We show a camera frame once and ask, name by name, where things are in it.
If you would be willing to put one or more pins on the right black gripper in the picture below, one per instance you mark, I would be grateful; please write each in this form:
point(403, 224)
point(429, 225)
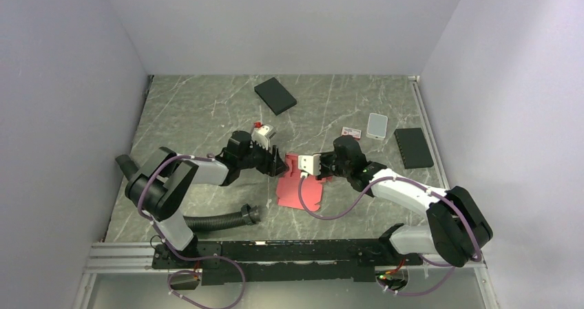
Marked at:
point(324, 156)

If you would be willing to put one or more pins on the black flat box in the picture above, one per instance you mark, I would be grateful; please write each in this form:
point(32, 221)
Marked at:
point(275, 96)

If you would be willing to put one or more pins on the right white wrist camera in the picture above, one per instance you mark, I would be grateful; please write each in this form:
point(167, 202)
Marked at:
point(310, 164)

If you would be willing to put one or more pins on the small red white box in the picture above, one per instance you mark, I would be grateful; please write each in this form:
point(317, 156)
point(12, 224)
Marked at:
point(356, 133)

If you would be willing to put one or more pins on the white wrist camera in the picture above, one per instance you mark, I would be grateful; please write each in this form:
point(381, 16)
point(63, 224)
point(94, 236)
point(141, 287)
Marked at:
point(310, 164)
point(262, 134)

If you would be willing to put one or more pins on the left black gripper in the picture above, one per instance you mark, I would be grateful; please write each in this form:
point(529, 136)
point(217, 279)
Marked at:
point(279, 166)

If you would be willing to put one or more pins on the clear plastic case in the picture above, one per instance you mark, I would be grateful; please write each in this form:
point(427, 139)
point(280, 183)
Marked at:
point(377, 126)

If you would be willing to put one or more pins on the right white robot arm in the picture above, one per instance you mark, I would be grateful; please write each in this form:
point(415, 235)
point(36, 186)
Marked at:
point(456, 229)

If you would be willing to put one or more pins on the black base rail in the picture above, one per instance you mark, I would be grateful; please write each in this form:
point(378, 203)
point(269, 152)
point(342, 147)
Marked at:
point(359, 260)

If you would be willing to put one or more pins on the aluminium frame rail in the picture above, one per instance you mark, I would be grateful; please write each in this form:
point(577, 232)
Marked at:
point(136, 258)

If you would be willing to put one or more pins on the black ridged tray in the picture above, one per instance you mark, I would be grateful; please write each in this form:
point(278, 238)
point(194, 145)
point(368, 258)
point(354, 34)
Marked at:
point(413, 148)

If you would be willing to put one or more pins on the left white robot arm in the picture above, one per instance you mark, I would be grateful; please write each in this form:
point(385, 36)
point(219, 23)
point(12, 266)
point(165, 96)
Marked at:
point(158, 188)

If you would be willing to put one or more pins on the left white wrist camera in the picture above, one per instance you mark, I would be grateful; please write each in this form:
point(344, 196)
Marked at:
point(262, 134)

